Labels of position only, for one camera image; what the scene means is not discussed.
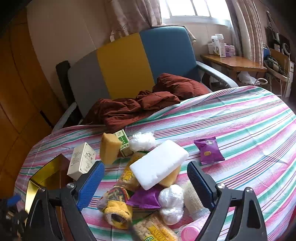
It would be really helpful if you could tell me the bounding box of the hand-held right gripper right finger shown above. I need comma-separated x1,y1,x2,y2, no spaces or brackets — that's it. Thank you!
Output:
186,161,269,241

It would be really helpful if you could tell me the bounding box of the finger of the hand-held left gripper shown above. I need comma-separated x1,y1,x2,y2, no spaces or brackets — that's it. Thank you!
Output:
6,195,22,207

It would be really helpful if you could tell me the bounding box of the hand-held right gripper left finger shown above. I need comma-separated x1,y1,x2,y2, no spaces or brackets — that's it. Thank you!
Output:
24,161,106,241

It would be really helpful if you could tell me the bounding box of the white textured cloth roll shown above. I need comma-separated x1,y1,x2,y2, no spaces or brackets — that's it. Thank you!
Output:
184,181,211,220

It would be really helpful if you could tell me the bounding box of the cream carton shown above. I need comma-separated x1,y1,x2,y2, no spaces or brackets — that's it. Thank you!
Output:
67,142,96,181

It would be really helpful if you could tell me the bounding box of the yellow sponge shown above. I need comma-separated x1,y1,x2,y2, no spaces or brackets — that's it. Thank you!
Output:
158,166,181,188
99,133,123,165

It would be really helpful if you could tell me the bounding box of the white plastic bag bundle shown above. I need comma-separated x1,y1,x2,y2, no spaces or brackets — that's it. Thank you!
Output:
128,132,156,153
158,185,185,209
159,207,184,226

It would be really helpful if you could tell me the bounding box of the purple snack packet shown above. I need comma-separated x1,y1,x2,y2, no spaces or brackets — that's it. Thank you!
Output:
194,136,225,165
125,185,162,209

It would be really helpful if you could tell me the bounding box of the yellow patterned sock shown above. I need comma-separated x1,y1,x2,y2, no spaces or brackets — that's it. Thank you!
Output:
97,185,133,230

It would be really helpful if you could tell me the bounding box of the yellow snack packet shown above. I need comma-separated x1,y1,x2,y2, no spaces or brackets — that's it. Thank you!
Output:
116,152,145,193

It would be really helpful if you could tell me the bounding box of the gold-lined storage box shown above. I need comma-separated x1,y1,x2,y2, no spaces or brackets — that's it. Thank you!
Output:
24,153,72,212

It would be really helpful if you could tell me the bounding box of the white foam block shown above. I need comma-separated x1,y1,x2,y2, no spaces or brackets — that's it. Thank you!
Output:
129,139,189,191

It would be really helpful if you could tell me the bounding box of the pink bottle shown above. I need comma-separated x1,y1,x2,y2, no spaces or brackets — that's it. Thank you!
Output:
178,214,210,241

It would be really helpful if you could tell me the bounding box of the green and white carton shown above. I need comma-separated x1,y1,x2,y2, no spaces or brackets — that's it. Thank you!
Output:
114,129,134,157

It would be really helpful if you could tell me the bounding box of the peanut bar packet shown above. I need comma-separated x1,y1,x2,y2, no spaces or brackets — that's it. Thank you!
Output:
132,212,178,241

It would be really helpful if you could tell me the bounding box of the maroon quilted jacket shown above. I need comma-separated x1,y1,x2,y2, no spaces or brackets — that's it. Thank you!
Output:
81,73,211,133

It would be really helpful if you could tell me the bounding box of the black roll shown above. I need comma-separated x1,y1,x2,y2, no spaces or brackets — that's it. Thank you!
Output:
55,60,80,126

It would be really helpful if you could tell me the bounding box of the grey yellow blue headboard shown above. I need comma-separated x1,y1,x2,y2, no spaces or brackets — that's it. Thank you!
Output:
67,25,200,116

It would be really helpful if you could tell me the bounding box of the wooden desk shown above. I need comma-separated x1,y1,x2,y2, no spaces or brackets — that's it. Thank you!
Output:
200,53,267,80

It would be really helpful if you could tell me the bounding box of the white carton green print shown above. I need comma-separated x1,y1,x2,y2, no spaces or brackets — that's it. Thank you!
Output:
207,43,220,56

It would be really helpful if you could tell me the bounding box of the tall white carton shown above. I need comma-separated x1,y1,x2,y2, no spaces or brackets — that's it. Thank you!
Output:
215,34,226,57

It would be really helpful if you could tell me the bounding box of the cluttered storage rack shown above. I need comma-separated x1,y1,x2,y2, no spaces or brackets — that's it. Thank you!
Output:
264,11,296,98

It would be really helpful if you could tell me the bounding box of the patterned curtain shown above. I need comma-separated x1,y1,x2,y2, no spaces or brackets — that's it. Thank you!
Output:
225,0,264,63
104,0,162,42

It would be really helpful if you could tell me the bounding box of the window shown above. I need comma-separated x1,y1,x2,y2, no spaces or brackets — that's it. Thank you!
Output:
158,0,233,26

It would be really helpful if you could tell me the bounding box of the grey bed rail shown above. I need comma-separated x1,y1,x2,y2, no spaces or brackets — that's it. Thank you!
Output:
52,102,78,132
196,61,238,90

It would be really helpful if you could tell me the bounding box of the white cable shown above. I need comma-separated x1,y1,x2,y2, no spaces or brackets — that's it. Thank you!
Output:
254,77,272,92

